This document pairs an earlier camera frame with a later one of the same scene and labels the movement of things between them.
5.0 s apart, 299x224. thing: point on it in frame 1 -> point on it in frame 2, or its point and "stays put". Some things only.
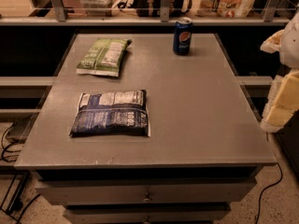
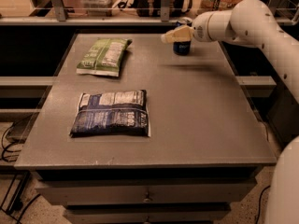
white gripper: x=291 y=46 -> x=201 y=29
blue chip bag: x=119 y=113 stays put
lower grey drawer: x=146 y=213 stays put
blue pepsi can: x=182 y=36 stays put
